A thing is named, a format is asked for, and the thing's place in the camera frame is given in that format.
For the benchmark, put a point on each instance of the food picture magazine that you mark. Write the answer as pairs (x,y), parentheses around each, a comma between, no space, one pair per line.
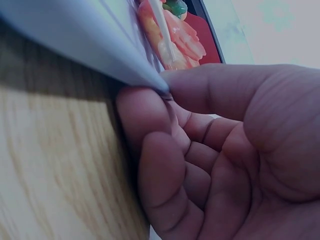
(82,30)

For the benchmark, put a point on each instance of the person's right hand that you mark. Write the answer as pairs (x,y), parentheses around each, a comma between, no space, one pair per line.
(250,162)

